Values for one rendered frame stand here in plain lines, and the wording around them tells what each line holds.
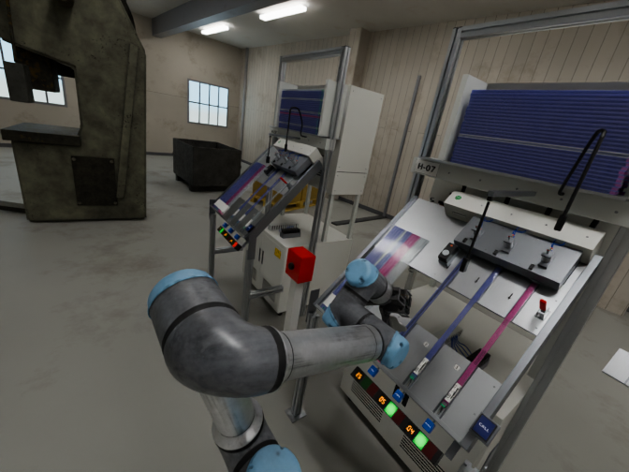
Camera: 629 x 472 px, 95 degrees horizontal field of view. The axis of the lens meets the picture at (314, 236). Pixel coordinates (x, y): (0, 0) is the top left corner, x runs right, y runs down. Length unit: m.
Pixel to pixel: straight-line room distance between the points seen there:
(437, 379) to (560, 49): 4.64
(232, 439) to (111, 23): 3.81
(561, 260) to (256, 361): 0.98
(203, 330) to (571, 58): 5.03
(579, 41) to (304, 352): 4.99
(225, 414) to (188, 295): 0.30
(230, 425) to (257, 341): 0.33
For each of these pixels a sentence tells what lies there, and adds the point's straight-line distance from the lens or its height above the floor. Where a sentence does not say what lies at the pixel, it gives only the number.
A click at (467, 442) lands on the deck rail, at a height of 0.73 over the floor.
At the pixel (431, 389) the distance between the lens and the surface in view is 1.06.
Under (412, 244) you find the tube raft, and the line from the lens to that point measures 1.29.
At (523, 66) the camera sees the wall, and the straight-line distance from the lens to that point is 5.23.
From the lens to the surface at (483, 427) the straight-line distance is 0.99.
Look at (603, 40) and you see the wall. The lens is 5.14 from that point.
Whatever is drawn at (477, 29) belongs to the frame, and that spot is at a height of 1.88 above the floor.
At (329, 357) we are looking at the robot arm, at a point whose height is 1.08.
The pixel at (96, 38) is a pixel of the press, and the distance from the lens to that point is 4.02.
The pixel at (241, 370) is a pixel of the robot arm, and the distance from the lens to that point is 0.42.
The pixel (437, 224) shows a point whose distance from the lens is 1.36.
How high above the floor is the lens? 1.44
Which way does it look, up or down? 20 degrees down
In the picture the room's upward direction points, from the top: 10 degrees clockwise
